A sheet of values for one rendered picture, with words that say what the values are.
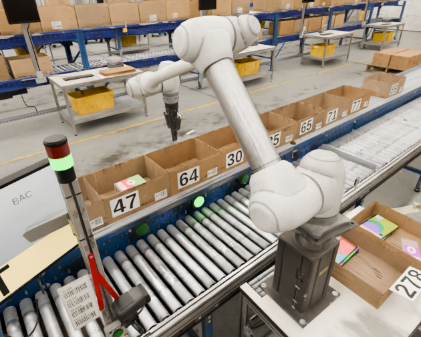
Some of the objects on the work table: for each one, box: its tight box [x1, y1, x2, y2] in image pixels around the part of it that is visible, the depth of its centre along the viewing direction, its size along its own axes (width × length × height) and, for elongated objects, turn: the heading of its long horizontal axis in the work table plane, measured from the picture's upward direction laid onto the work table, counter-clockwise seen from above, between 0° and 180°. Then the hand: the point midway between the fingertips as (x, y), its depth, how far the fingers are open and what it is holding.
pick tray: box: [331, 228, 413, 310], centre depth 148 cm, size 28×38×10 cm
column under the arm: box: [259, 230, 341, 329], centre depth 131 cm, size 26×26×33 cm
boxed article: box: [400, 238, 421, 261], centre depth 156 cm, size 8×16×2 cm, turn 161°
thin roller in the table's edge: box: [248, 265, 275, 286], centre depth 150 cm, size 2×28×2 cm, turn 128°
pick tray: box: [350, 201, 421, 272], centre depth 161 cm, size 28×38×10 cm
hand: (174, 135), depth 176 cm, fingers closed
